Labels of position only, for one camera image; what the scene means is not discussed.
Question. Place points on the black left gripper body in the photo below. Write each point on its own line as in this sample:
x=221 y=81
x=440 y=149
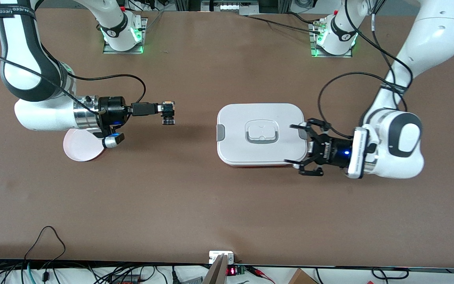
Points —
x=332 y=149

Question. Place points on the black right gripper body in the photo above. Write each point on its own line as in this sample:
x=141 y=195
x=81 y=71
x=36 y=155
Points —
x=112 y=109

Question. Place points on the orange push button switch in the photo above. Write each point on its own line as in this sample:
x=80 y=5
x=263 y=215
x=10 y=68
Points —
x=168 y=118

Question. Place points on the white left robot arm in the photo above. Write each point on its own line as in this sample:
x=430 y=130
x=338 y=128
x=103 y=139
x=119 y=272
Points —
x=436 y=35

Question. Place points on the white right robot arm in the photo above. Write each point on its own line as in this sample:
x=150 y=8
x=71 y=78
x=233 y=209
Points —
x=34 y=114

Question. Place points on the pink round plate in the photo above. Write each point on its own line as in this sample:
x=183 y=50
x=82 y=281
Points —
x=79 y=152

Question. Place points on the white lidded lunch box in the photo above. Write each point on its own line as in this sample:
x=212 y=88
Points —
x=261 y=134

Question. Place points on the brown cardboard box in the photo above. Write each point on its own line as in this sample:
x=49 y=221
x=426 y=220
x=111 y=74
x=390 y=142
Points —
x=302 y=278

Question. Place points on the green terminal board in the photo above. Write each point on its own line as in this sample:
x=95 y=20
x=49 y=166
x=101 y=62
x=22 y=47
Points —
x=241 y=270

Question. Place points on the small white electronic box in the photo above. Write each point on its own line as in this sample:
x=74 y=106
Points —
x=215 y=255

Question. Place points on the red digit display module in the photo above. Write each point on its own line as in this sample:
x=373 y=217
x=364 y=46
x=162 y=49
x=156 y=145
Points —
x=231 y=271

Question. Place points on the grey aluminium profile bar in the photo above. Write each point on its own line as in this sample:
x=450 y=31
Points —
x=217 y=274

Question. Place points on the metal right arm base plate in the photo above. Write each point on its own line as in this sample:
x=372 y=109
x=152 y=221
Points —
x=108 y=50

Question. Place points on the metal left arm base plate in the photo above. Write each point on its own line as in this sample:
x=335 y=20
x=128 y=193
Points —
x=331 y=56

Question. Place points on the aluminium frame structure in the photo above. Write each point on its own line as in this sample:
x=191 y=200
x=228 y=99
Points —
x=231 y=6

